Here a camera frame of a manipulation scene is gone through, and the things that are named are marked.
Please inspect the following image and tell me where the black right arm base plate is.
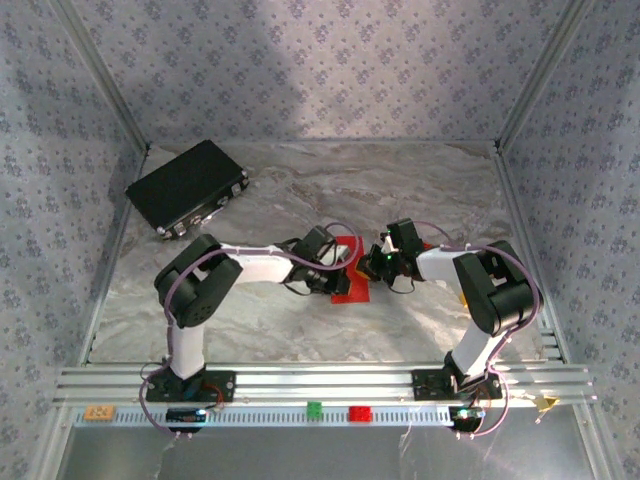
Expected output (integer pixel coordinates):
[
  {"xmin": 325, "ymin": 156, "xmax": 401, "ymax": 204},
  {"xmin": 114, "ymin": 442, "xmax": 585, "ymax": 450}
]
[{"xmin": 410, "ymin": 368, "xmax": 504, "ymax": 401}]

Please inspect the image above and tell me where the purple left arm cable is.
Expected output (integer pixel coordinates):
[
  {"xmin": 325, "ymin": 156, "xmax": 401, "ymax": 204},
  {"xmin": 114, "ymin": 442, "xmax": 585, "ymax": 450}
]
[{"xmin": 138, "ymin": 221, "xmax": 360, "ymax": 441}]

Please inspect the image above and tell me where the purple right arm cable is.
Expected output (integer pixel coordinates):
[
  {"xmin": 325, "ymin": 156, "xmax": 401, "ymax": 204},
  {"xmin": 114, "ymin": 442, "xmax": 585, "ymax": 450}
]
[{"xmin": 414, "ymin": 221, "xmax": 545, "ymax": 441}]

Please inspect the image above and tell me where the thin red wire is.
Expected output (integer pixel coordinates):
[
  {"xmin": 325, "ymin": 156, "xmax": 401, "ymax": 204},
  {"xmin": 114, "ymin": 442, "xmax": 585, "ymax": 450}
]
[{"xmin": 203, "ymin": 383, "xmax": 227, "ymax": 412}]

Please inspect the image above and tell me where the black case with silver latches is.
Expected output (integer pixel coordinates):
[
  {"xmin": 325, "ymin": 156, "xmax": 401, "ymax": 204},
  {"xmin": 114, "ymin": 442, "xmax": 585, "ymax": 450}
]
[{"xmin": 124, "ymin": 138, "xmax": 251, "ymax": 242}]

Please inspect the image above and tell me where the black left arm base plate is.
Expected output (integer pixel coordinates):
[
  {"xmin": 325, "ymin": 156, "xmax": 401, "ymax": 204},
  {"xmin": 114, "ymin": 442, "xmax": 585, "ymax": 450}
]
[{"xmin": 144, "ymin": 370, "xmax": 237, "ymax": 404}]

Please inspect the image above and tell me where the aluminium mounting rail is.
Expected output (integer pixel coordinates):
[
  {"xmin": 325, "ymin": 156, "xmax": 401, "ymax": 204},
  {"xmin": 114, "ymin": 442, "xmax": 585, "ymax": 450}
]
[{"xmin": 53, "ymin": 363, "xmax": 599, "ymax": 407}]

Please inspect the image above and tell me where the aluminium frame bar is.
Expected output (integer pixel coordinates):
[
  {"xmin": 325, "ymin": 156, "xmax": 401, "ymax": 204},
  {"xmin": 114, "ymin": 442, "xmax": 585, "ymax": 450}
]
[
  {"xmin": 492, "ymin": 142, "xmax": 569, "ymax": 366},
  {"xmin": 494, "ymin": 0, "xmax": 599, "ymax": 151},
  {"xmin": 77, "ymin": 144, "xmax": 152, "ymax": 366}
]

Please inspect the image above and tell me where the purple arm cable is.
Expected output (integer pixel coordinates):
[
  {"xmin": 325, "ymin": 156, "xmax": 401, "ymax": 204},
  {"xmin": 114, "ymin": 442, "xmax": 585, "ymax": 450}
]
[
  {"xmin": 138, "ymin": 221, "xmax": 360, "ymax": 441},
  {"xmin": 414, "ymin": 221, "xmax": 545, "ymax": 441}
]

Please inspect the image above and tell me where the slotted grey cable duct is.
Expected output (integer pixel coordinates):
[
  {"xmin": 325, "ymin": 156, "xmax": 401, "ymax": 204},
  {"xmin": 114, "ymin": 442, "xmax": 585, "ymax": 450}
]
[{"xmin": 72, "ymin": 404, "xmax": 455, "ymax": 429}]

